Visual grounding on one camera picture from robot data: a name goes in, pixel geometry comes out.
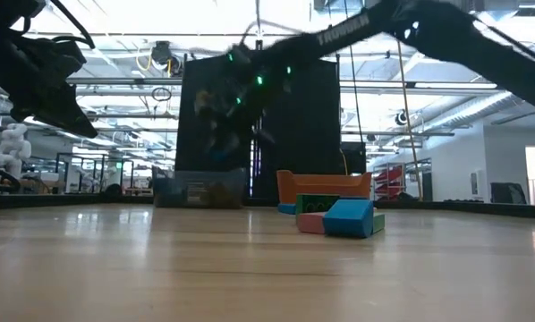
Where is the orange plastic bin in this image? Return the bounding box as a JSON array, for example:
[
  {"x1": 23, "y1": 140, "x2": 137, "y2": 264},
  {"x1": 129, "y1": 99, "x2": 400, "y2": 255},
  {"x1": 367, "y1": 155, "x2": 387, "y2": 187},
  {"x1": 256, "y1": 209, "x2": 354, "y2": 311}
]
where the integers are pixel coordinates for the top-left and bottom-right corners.
[{"x1": 276, "y1": 169, "x2": 374, "y2": 208}]

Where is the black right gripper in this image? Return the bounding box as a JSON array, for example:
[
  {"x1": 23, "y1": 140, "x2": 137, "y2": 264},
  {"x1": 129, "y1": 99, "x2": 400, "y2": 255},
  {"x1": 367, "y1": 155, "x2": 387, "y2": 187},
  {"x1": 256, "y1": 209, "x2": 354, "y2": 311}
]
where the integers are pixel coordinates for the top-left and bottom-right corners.
[{"x1": 194, "y1": 42, "x2": 304, "y2": 158}]

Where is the thin black hanging cable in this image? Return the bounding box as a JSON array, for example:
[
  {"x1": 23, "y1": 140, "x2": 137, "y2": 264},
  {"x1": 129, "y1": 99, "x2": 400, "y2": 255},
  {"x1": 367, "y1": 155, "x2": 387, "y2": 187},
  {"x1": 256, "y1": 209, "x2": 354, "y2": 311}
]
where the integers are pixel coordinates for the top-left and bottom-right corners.
[{"x1": 345, "y1": 42, "x2": 363, "y2": 145}]

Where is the green studded plastic brick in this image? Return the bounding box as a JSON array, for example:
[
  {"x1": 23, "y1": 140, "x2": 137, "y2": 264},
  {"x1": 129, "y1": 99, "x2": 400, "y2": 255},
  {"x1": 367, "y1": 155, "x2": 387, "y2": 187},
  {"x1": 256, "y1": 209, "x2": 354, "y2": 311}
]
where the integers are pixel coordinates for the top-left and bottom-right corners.
[{"x1": 295, "y1": 193, "x2": 341, "y2": 215}]

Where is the grey translucent plastic bin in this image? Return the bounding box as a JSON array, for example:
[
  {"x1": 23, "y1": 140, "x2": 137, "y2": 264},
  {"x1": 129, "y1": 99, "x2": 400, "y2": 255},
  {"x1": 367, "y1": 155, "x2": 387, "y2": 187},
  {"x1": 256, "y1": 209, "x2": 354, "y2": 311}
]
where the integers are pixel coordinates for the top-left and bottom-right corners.
[{"x1": 152, "y1": 167, "x2": 248, "y2": 210}]

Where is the black computer case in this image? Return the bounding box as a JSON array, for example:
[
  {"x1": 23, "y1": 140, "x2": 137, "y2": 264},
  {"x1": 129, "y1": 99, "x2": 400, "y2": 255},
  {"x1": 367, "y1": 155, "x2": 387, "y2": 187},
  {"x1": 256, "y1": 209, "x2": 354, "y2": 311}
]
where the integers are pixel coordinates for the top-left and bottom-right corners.
[{"x1": 341, "y1": 141, "x2": 368, "y2": 176}]

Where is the black chair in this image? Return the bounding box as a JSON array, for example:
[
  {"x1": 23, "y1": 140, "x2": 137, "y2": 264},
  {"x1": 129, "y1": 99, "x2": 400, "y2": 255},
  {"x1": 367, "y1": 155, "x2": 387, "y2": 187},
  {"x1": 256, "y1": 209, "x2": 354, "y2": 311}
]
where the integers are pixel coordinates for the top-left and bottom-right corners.
[{"x1": 489, "y1": 182, "x2": 529, "y2": 206}]

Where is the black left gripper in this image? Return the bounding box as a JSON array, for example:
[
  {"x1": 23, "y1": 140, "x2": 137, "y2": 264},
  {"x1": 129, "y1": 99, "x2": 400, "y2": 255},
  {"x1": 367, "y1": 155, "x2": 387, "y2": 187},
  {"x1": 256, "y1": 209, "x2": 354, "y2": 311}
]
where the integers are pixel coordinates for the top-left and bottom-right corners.
[{"x1": 0, "y1": 33, "x2": 99, "y2": 140}]

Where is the red shelf rack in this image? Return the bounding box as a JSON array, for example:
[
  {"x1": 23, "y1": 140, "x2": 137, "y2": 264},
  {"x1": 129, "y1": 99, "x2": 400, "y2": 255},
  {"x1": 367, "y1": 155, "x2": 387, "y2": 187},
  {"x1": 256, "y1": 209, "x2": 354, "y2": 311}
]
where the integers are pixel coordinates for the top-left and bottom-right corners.
[{"x1": 373, "y1": 164, "x2": 405, "y2": 201}]

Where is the black workstation frame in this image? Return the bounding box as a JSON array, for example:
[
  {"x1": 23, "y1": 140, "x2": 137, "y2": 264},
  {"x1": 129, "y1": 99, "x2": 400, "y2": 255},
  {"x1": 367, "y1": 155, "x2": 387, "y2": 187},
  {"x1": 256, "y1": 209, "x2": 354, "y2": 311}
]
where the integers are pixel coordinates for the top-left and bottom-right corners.
[{"x1": 55, "y1": 151, "x2": 137, "y2": 196}]

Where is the medium blue block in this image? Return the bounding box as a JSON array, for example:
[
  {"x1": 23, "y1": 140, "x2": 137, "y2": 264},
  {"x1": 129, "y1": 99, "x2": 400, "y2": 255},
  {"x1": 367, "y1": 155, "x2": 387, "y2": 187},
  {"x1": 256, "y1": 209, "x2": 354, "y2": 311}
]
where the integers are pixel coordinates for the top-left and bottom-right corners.
[{"x1": 322, "y1": 198, "x2": 376, "y2": 239}]

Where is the long pink block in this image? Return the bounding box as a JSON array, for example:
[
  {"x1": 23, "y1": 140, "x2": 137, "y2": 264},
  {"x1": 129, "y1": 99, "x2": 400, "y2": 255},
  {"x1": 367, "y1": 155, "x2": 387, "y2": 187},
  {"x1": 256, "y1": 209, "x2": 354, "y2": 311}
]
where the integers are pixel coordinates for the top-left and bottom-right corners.
[{"x1": 296, "y1": 211, "x2": 327, "y2": 235}]

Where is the yellow hanging cable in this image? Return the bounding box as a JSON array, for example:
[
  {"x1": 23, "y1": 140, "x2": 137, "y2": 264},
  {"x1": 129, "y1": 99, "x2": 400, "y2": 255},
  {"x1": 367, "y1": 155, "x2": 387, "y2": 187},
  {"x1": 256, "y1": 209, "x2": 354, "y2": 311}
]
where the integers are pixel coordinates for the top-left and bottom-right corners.
[{"x1": 395, "y1": 39, "x2": 424, "y2": 202}]

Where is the black aluminium table frame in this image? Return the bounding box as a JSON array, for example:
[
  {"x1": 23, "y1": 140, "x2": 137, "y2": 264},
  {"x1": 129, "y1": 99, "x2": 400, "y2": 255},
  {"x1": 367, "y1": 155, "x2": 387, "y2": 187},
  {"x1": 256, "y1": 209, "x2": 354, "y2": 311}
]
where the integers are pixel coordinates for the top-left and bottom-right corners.
[{"x1": 0, "y1": 191, "x2": 535, "y2": 221}]

